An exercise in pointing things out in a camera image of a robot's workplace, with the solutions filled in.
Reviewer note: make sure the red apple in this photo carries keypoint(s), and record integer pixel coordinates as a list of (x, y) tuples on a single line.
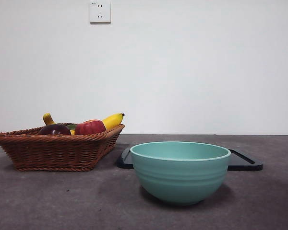
[(90, 127)]

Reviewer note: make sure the yellow banana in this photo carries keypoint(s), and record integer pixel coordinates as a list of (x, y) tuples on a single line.
[(112, 119)]

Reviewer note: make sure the dark rectangular tray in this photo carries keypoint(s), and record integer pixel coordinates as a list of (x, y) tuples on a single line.
[(244, 163)]

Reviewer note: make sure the teal ceramic bowl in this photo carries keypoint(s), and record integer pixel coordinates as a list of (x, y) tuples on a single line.
[(180, 179)]

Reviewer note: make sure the dark purple plum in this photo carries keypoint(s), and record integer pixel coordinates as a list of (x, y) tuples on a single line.
[(54, 129)]

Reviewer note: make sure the white wall socket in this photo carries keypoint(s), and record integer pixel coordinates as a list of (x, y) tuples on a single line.
[(100, 12)]

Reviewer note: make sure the green fruit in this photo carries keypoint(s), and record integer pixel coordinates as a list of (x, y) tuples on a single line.
[(72, 126)]

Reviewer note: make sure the brown wicker basket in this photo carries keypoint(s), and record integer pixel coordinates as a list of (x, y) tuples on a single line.
[(52, 153)]

